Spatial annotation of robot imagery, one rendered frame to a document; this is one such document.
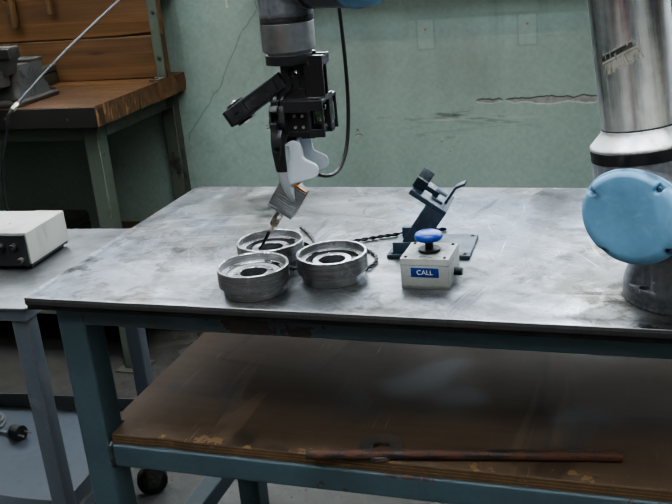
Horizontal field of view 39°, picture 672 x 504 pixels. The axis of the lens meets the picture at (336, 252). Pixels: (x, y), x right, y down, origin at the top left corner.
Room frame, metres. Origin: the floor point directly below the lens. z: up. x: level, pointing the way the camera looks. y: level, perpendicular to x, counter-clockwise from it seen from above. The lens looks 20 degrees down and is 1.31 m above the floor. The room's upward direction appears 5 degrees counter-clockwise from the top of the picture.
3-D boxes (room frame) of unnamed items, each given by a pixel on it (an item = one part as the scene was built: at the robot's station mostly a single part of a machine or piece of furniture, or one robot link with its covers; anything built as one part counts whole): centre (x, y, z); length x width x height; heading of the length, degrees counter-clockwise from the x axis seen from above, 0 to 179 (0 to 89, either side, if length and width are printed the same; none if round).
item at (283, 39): (1.35, 0.04, 1.15); 0.08 x 0.08 x 0.05
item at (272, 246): (1.40, 0.10, 0.82); 0.10 x 0.10 x 0.04
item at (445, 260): (1.27, -0.14, 0.82); 0.08 x 0.07 x 0.05; 70
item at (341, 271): (1.31, 0.01, 0.82); 0.10 x 0.10 x 0.04
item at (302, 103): (1.34, 0.03, 1.07); 0.09 x 0.08 x 0.12; 73
